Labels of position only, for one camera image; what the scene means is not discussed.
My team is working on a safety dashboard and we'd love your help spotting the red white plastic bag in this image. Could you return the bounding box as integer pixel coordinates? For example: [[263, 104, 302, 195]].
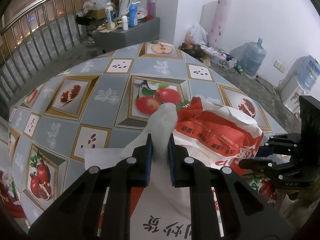
[[101, 98, 263, 239]]

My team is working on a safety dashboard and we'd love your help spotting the small white bottle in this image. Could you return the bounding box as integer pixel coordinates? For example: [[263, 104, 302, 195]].
[[121, 15, 129, 31]]

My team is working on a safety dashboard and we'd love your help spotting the fruit pattern tablecloth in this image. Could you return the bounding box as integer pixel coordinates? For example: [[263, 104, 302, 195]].
[[8, 41, 285, 223]]

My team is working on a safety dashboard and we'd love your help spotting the white water dispenser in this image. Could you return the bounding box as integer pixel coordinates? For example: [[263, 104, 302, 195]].
[[280, 55, 319, 114]]

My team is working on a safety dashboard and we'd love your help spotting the blue water jug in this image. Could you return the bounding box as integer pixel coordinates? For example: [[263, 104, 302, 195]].
[[239, 38, 267, 79]]

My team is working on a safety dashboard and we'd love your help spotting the grey side cabinet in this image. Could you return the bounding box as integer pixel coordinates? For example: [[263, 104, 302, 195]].
[[92, 17, 161, 55]]

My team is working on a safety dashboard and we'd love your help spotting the dark bag on floor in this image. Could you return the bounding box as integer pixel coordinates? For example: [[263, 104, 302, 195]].
[[180, 42, 205, 59]]

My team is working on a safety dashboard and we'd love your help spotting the blue detergent bottle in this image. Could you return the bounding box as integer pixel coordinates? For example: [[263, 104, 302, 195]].
[[129, 1, 140, 27]]

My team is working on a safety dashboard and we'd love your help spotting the purple cup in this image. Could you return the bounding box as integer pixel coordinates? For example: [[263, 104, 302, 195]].
[[147, 2, 155, 18]]

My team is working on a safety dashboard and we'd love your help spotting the colourful clutter pile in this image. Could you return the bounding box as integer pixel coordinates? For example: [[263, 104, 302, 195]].
[[1, 170, 26, 218]]

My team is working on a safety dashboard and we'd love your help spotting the white tall bottle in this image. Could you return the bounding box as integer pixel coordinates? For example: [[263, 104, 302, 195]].
[[105, 2, 115, 30]]

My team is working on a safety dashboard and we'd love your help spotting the metal balcony railing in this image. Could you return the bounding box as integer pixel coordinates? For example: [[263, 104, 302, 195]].
[[1, 0, 88, 105]]

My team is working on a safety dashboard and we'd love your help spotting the white tissue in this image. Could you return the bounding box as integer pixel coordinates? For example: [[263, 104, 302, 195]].
[[121, 103, 177, 163]]

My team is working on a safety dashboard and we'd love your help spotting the pink rolled mat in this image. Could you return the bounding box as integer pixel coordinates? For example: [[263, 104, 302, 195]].
[[208, 0, 232, 48]]

